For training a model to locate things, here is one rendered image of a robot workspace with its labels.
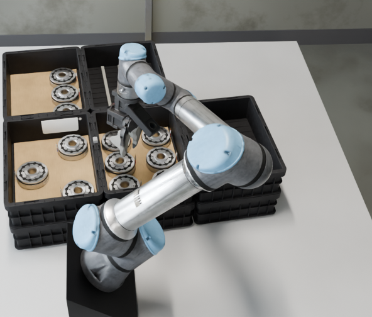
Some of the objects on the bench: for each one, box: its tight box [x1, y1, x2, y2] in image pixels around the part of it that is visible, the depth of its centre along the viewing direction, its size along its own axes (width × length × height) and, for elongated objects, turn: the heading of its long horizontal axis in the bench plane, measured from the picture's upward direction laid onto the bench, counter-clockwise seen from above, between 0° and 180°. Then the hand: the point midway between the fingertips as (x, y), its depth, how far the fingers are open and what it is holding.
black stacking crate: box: [192, 192, 281, 225], centre depth 218 cm, size 40×30×12 cm
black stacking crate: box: [9, 200, 103, 250], centre depth 207 cm, size 40×30×12 cm
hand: (130, 150), depth 189 cm, fingers open, 5 cm apart
